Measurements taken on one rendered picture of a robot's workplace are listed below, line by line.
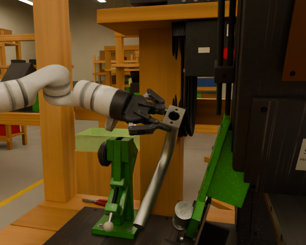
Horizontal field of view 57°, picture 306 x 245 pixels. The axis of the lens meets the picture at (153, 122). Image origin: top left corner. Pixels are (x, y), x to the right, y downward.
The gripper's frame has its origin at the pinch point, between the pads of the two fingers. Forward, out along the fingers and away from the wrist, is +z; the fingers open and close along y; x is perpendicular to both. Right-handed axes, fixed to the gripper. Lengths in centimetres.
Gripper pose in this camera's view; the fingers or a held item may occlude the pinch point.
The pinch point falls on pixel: (169, 120)
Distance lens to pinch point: 67.6
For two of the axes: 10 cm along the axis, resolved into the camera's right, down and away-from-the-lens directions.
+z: 9.4, 2.9, -1.9
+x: 0.0, 5.5, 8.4
